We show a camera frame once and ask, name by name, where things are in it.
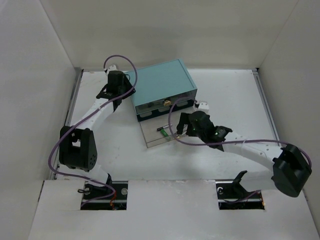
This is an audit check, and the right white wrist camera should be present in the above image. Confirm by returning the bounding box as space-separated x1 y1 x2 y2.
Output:
194 100 210 113

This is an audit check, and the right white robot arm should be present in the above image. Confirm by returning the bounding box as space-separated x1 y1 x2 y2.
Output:
176 110 312 198

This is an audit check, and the clear drawer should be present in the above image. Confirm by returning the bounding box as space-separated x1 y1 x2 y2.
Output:
140 107 195 148
135 90 197 115

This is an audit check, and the black clear mascara tube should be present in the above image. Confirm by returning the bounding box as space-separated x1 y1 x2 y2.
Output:
156 125 169 132

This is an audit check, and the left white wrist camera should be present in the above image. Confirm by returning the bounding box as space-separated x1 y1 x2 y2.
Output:
103 64 119 75

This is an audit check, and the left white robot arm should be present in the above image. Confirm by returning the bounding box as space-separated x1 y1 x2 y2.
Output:
59 70 135 200

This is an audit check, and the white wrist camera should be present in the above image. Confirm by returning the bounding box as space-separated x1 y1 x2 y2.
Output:
103 64 119 75
194 100 210 113

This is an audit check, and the teal drawer box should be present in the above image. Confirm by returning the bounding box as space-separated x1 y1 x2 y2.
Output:
130 59 198 122

